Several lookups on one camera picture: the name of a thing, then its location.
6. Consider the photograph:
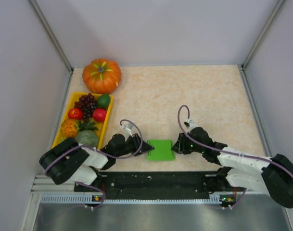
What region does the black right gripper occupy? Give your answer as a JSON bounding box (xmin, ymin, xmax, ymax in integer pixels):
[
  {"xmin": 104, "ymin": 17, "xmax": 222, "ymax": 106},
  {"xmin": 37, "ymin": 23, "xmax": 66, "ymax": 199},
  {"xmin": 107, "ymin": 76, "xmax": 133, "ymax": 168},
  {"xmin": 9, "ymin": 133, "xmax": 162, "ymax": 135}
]
[{"xmin": 171, "ymin": 132, "xmax": 204, "ymax": 154}]

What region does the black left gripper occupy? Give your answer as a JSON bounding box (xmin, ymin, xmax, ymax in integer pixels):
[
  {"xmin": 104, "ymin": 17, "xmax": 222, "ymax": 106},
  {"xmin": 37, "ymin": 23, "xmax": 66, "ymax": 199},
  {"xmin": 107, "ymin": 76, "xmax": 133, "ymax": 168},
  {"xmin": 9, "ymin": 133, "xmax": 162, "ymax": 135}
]
[{"xmin": 115, "ymin": 133, "xmax": 154, "ymax": 158}]

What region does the green paper box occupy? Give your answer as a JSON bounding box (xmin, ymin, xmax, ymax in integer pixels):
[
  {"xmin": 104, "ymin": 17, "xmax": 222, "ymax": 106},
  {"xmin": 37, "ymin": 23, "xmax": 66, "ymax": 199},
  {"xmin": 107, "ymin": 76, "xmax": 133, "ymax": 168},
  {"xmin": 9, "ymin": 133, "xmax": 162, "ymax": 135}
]
[{"xmin": 146, "ymin": 140, "xmax": 175, "ymax": 161}]

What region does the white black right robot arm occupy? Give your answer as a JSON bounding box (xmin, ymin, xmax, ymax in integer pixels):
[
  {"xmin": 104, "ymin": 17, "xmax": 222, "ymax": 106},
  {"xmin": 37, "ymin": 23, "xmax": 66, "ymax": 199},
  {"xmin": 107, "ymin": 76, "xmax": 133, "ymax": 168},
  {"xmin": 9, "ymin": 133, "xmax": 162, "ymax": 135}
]
[{"xmin": 172, "ymin": 127, "xmax": 293, "ymax": 208}]

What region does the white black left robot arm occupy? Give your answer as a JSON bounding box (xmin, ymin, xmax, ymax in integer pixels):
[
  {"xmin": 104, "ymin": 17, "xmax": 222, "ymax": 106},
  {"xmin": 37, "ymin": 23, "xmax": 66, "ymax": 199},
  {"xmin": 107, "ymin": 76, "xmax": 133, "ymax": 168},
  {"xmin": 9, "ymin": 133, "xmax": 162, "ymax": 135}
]
[{"xmin": 39, "ymin": 133, "xmax": 154, "ymax": 191}]

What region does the yellow plastic tray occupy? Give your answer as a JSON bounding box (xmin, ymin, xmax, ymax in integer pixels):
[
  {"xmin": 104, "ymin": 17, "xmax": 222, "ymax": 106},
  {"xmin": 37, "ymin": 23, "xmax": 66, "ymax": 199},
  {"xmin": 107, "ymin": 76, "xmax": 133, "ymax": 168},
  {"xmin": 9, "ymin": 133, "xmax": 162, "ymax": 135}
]
[{"xmin": 52, "ymin": 92, "xmax": 114, "ymax": 149}]

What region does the red tomato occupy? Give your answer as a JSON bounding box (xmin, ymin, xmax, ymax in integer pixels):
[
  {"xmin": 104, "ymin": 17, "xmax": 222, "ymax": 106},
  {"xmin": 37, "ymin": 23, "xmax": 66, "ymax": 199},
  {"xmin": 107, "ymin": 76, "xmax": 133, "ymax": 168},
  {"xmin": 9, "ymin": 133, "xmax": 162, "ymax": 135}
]
[{"xmin": 92, "ymin": 108, "xmax": 107, "ymax": 123}]

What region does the grey green melon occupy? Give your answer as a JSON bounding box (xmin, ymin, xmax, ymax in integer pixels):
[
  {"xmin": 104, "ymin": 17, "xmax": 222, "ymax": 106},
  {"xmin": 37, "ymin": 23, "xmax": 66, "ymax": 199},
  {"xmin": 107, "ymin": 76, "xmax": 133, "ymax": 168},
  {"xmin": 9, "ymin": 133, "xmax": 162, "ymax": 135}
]
[{"xmin": 75, "ymin": 130, "xmax": 99, "ymax": 147}]

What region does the green lime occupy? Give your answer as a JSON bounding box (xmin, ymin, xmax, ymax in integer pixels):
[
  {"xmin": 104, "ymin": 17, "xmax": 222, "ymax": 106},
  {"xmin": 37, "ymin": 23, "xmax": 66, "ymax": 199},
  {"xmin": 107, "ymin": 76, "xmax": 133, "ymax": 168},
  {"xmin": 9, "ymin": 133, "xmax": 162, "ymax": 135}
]
[{"xmin": 97, "ymin": 94, "xmax": 111, "ymax": 109}]

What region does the dark purple grape bunch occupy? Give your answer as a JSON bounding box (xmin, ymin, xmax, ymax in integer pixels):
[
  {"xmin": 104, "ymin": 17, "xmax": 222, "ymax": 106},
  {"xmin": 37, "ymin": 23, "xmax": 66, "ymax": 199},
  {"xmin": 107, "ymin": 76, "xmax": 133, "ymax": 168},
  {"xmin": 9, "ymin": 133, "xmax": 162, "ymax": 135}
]
[{"xmin": 74, "ymin": 93, "xmax": 98, "ymax": 121}]

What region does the red apple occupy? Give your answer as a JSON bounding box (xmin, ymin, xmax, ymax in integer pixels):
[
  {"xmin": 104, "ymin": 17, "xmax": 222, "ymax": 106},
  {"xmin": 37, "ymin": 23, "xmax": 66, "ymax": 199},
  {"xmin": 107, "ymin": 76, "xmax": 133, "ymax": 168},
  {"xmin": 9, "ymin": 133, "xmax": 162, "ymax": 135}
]
[{"xmin": 67, "ymin": 108, "xmax": 83, "ymax": 120}]

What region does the orange pineapple with leaves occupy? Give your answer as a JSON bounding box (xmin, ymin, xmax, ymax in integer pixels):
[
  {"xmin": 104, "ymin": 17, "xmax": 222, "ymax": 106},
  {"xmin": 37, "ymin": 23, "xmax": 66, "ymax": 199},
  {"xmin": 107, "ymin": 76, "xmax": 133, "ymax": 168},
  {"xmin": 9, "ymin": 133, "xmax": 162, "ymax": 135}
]
[{"xmin": 60, "ymin": 119, "xmax": 98, "ymax": 139}]

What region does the orange pumpkin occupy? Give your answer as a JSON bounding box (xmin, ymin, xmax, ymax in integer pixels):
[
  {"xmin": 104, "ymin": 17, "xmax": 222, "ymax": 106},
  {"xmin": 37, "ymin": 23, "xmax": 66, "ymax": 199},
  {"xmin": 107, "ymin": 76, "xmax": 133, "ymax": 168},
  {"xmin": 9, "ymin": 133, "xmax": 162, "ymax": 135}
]
[{"xmin": 82, "ymin": 58, "xmax": 122, "ymax": 94}]

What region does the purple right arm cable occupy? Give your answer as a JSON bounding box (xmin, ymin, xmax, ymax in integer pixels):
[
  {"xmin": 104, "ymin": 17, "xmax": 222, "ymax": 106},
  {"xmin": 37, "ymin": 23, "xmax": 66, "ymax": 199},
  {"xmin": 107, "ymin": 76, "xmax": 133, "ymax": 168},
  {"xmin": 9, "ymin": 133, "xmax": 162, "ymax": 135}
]
[{"xmin": 177, "ymin": 105, "xmax": 293, "ymax": 210}]

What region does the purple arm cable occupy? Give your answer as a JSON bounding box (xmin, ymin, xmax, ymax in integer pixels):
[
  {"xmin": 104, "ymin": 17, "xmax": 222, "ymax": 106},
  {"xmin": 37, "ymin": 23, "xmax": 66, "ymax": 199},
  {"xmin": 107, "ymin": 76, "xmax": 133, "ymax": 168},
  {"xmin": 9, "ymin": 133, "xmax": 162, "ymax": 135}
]
[
  {"xmin": 177, "ymin": 105, "xmax": 293, "ymax": 210},
  {"xmin": 44, "ymin": 119, "xmax": 144, "ymax": 175}
]

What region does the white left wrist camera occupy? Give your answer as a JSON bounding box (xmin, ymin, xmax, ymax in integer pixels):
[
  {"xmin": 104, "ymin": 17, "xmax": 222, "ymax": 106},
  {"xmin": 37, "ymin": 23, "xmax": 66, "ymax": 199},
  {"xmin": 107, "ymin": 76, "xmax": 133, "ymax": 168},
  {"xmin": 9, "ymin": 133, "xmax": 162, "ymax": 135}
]
[{"xmin": 124, "ymin": 123, "xmax": 134, "ymax": 137}]

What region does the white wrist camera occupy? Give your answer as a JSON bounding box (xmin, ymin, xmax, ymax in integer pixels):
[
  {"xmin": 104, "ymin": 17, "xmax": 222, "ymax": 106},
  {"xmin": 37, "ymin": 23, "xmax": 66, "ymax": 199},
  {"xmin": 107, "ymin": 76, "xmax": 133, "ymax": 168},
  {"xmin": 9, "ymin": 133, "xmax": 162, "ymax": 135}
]
[
  {"xmin": 184, "ymin": 118, "xmax": 198, "ymax": 133},
  {"xmin": 124, "ymin": 123, "xmax": 134, "ymax": 137}
]

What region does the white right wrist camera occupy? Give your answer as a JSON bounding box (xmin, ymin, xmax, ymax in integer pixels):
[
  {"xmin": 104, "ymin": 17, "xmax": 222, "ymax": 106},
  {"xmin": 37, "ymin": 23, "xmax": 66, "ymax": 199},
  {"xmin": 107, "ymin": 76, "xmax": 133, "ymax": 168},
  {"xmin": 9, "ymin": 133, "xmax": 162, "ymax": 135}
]
[{"xmin": 184, "ymin": 118, "xmax": 198, "ymax": 133}]

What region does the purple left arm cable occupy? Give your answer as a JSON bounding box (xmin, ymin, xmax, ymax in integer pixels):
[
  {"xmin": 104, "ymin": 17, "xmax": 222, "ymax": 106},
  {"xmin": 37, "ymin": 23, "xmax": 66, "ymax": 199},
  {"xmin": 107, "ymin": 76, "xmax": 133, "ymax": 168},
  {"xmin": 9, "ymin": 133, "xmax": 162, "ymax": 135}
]
[{"xmin": 44, "ymin": 119, "xmax": 144, "ymax": 175}]

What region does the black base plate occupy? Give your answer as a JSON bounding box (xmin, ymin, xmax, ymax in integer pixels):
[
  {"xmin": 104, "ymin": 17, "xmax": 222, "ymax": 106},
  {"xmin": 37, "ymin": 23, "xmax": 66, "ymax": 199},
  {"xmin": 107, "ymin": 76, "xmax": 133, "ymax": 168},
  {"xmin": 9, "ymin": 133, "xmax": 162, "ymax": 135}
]
[{"xmin": 74, "ymin": 170, "xmax": 248, "ymax": 200}]

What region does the grey slotted cable duct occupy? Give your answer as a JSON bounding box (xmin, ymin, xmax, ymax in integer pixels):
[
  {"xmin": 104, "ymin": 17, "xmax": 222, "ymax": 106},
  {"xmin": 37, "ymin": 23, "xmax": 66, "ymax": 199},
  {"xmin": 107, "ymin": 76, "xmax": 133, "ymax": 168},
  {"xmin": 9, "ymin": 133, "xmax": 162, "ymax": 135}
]
[{"xmin": 40, "ymin": 194, "xmax": 234, "ymax": 205}]

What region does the aluminium corner post right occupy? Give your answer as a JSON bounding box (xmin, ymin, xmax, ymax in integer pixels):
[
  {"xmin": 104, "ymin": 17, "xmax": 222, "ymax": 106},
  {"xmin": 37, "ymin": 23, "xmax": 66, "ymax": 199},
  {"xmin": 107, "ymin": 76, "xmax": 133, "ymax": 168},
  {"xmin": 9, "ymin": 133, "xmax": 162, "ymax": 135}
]
[{"xmin": 241, "ymin": 0, "xmax": 287, "ymax": 70}]

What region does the aluminium corner post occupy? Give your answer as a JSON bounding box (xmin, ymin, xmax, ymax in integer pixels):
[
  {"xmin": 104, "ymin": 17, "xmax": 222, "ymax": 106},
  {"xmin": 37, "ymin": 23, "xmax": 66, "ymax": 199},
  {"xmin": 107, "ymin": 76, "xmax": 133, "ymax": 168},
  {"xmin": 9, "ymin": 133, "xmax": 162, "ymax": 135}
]
[
  {"xmin": 27, "ymin": 0, "xmax": 74, "ymax": 73},
  {"xmin": 241, "ymin": 0, "xmax": 287, "ymax": 70}
]

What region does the aluminium corner post left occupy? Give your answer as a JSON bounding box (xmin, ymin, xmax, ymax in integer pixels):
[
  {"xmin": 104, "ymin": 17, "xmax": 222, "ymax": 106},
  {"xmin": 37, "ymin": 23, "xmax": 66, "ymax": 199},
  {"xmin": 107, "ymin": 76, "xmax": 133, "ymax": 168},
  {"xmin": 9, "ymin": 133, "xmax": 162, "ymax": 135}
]
[{"xmin": 27, "ymin": 0, "xmax": 74, "ymax": 73}]

